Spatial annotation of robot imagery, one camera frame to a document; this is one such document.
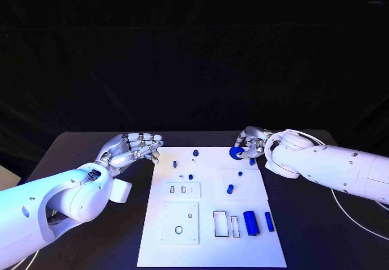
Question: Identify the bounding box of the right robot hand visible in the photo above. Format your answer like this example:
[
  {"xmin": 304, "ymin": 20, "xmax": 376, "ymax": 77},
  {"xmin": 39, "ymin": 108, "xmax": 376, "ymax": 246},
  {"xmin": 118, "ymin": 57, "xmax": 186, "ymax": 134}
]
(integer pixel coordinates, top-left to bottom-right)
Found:
[{"xmin": 232, "ymin": 125, "xmax": 275, "ymax": 160}]

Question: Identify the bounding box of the blue gear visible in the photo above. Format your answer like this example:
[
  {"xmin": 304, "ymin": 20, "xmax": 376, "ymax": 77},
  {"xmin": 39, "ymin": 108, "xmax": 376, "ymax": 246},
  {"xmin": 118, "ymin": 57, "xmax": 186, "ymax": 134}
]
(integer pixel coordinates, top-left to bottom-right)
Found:
[{"xmin": 229, "ymin": 146, "xmax": 245, "ymax": 161}]

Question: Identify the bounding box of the white cable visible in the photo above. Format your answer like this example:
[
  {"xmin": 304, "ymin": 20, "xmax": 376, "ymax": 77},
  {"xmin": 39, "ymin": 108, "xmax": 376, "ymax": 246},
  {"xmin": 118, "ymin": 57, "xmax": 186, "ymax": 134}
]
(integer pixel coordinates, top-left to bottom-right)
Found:
[
  {"xmin": 10, "ymin": 250, "xmax": 40, "ymax": 270},
  {"xmin": 330, "ymin": 187, "xmax": 389, "ymax": 241},
  {"xmin": 285, "ymin": 129, "xmax": 327, "ymax": 147}
]

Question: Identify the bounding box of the thick blue cylinder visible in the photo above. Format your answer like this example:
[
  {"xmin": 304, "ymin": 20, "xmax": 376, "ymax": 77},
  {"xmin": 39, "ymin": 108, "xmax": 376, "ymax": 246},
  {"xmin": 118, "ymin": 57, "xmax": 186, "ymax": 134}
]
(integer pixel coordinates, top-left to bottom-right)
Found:
[{"xmin": 242, "ymin": 210, "xmax": 261, "ymax": 236}]

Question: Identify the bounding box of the thin blue cylinder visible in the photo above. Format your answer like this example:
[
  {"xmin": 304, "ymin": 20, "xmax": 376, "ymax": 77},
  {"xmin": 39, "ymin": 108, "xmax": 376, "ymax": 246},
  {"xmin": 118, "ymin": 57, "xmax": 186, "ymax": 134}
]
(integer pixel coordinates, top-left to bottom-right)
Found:
[{"xmin": 263, "ymin": 211, "xmax": 275, "ymax": 232}]

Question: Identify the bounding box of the white task board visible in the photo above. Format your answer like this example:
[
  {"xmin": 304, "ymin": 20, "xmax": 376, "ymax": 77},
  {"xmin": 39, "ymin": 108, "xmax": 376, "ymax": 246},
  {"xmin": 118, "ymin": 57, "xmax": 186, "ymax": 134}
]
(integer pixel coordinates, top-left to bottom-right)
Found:
[{"xmin": 135, "ymin": 146, "xmax": 288, "ymax": 268}]

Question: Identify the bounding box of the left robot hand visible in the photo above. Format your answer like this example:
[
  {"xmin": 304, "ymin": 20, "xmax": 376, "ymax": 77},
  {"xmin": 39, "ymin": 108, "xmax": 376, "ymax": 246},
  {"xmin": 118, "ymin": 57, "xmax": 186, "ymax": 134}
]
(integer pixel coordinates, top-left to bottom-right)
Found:
[{"xmin": 93, "ymin": 132, "xmax": 165, "ymax": 170}]

